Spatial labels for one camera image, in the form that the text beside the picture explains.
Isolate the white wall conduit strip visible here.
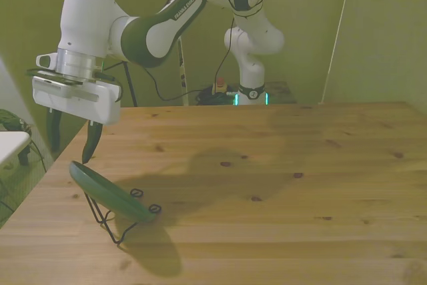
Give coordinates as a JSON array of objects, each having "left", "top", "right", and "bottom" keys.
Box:
[{"left": 318, "top": 0, "right": 354, "bottom": 104}]

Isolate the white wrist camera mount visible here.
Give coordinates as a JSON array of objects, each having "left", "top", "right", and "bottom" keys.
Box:
[{"left": 26, "top": 53, "right": 84, "bottom": 86}]

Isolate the black floor cable bundle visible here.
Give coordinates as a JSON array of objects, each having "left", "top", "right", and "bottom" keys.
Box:
[{"left": 195, "top": 86, "right": 235, "bottom": 106}]

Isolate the black camera tripod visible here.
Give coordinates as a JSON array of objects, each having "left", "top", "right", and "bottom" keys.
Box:
[{"left": 85, "top": 0, "right": 138, "bottom": 107}]

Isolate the black wire plate stand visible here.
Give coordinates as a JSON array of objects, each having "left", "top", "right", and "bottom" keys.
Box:
[{"left": 83, "top": 188, "right": 163, "bottom": 246}]

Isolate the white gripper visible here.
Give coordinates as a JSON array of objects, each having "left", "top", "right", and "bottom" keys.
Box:
[{"left": 32, "top": 76, "right": 121, "bottom": 165}]

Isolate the red emergency stop button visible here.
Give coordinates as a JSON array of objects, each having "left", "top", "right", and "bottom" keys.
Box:
[{"left": 213, "top": 77, "right": 228, "bottom": 94}]

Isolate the white side table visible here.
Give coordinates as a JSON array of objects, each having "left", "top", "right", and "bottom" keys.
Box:
[{"left": 0, "top": 131, "right": 31, "bottom": 166}]

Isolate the dark green plate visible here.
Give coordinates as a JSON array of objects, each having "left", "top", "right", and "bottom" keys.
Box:
[{"left": 69, "top": 160, "right": 161, "bottom": 223}]

